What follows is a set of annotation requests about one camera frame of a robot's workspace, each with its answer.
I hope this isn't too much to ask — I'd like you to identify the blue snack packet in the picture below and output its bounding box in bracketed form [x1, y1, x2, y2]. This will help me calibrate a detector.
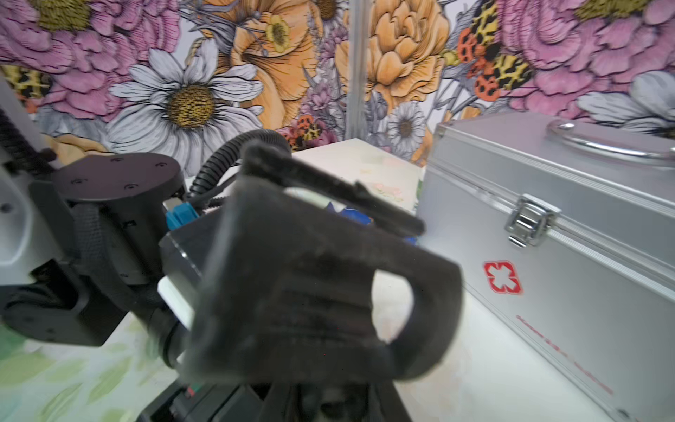
[323, 202, 420, 246]

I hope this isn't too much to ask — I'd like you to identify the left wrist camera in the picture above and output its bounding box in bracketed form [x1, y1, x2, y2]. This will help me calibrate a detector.
[157, 205, 237, 332]

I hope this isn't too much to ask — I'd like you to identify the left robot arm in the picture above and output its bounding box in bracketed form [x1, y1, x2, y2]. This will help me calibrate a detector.
[1, 84, 300, 382]

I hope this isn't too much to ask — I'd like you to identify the silver aluminium first aid case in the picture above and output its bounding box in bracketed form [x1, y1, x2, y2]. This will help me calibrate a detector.
[418, 113, 674, 421]

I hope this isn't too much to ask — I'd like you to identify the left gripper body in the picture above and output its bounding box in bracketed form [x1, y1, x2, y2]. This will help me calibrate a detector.
[136, 380, 264, 422]

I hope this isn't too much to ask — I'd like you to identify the black stand pole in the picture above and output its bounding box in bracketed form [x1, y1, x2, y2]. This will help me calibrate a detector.
[183, 155, 463, 421]

